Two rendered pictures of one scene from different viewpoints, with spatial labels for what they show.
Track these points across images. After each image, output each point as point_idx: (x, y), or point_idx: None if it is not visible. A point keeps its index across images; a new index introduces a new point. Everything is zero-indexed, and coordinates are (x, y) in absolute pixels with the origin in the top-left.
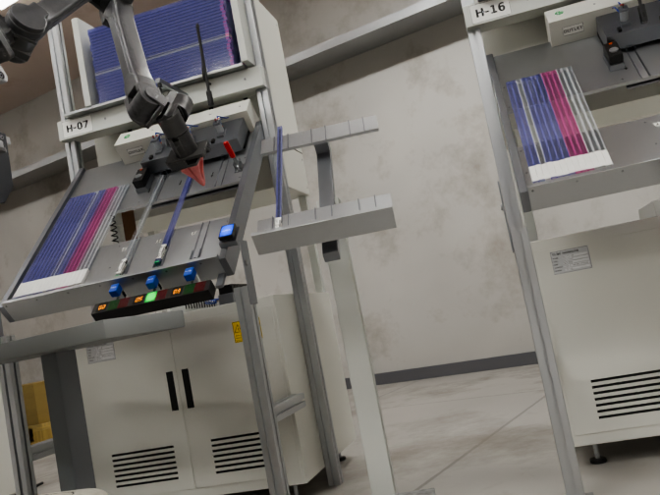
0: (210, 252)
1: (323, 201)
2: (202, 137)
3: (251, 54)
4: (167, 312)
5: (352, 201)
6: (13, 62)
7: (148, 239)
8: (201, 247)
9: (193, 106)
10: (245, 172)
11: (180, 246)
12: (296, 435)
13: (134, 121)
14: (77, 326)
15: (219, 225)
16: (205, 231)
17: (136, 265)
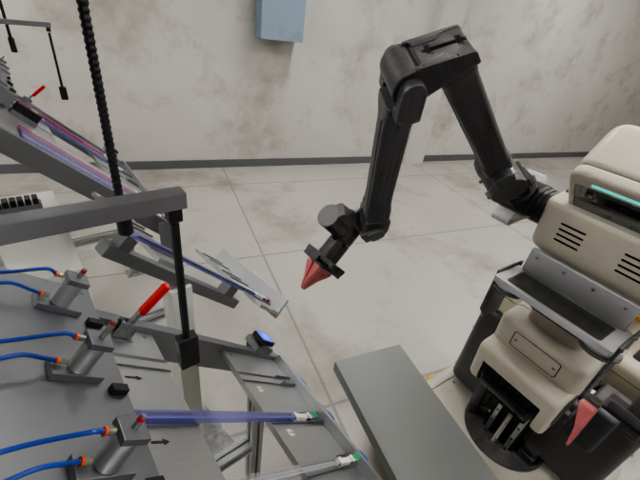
0: (271, 369)
1: (195, 281)
2: (58, 345)
3: None
4: (350, 357)
5: (212, 262)
6: (501, 202)
7: (295, 450)
8: (271, 376)
9: None
10: (145, 324)
11: (281, 401)
12: None
13: (380, 238)
14: (412, 363)
15: (239, 362)
16: (252, 375)
17: (328, 449)
